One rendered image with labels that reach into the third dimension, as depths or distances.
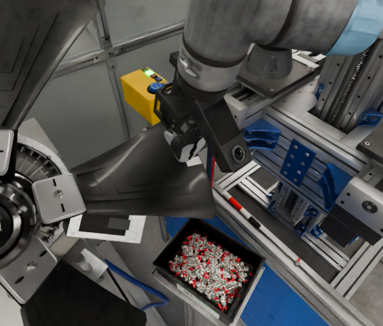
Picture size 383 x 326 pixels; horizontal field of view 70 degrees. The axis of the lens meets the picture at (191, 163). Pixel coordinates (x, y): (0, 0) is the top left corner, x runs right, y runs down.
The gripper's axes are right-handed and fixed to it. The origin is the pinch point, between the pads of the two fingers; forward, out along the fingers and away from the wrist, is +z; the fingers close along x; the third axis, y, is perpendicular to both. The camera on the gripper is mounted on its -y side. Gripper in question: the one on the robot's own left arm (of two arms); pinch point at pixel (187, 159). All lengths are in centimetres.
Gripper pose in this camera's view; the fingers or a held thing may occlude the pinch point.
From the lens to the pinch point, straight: 51.5
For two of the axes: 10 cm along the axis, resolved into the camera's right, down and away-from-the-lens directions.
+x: -7.7, 4.8, -4.3
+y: -6.1, -7.5, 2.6
